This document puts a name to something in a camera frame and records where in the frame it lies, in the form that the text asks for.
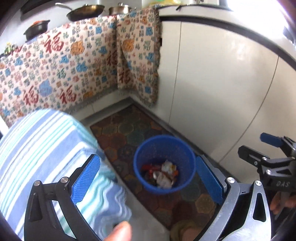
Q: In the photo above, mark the person's right hand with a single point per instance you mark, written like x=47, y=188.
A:
x=277, y=204

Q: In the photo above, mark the dark frying pan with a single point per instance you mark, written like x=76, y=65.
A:
x=84, y=12

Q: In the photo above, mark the person's left hand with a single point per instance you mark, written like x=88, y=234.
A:
x=122, y=232

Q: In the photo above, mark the trash pile in bin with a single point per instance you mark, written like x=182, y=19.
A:
x=162, y=175

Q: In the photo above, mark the patterned Chinese character blanket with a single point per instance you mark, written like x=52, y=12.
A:
x=73, y=65

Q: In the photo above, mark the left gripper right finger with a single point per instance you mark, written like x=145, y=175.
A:
x=243, y=212

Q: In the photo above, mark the black clay pot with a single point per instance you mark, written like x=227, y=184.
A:
x=36, y=29

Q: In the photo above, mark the blue plastic trash bin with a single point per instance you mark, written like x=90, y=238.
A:
x=156, y=150

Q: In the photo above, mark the hexagon patterned floor mat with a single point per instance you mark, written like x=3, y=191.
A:
x=168, y=201

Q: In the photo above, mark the steel saucepan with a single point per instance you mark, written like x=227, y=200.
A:
x=120, y=9

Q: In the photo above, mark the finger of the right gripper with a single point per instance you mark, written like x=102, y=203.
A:
x=252, y=156
x=284, y=143

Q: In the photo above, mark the white kitchen cabinet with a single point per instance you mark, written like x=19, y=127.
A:
x=235, y=79

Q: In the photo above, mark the striped blue green tablecloth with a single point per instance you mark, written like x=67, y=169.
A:
x=48, y=145

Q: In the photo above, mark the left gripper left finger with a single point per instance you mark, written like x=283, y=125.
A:
x=41, y=220

